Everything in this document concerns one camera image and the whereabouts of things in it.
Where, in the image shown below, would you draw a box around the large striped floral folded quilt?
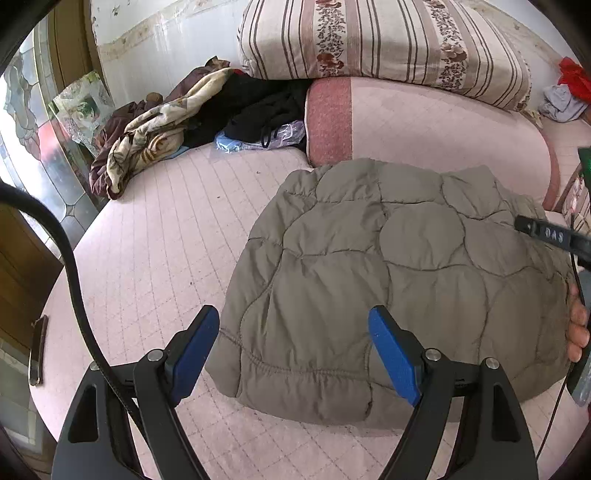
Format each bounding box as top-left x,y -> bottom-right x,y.
237,0 -> 533,112

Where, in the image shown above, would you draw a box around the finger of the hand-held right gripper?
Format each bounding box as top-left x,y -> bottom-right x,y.
514,214 -> 591,260

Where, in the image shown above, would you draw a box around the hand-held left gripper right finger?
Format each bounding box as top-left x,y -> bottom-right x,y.
368,305 -> 539,480

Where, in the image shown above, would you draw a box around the stained glass window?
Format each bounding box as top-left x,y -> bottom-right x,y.
0,25 -> 101,234

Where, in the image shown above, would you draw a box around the grey-green quilted jacket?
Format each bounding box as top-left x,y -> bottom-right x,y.
204,158 -> 583,426

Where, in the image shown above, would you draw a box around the blue plastic bag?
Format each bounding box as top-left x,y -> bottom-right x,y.
214,119 -> 307,154

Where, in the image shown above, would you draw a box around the red cloth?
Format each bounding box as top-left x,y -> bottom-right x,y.
556,56 -> 591,101

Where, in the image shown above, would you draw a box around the pink quilted bed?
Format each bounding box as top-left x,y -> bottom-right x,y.
28,138 -> 591,480

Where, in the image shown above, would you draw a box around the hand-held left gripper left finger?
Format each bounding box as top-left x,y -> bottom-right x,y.
53,305 -> 221,480

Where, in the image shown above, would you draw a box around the thick black cable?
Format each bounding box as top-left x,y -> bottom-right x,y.
0,180 -> 141,467

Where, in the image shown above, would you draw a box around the pink folded blanket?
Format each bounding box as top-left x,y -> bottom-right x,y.
305,76 -> 563,214

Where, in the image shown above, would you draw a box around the striped floral cushion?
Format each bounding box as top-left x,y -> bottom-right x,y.
560,161 -> 591,228

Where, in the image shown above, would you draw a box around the small dark flat object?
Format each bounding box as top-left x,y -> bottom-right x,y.
28,315 -> 49,387

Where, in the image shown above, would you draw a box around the pale blue-grey cloth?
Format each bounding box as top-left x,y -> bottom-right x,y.
541,84 -> 591,124

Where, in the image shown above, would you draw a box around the person's right hand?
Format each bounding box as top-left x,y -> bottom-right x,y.
566,282 -> 591,365

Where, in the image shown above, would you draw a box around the black clothes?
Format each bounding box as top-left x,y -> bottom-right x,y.
184,71 -> 311,149

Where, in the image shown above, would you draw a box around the brown beige patterned blanket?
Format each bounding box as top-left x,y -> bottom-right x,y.
89,56 -> 237,201

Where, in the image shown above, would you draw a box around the wooden cabinet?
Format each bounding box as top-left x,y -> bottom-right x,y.
0,203 -> 64,370

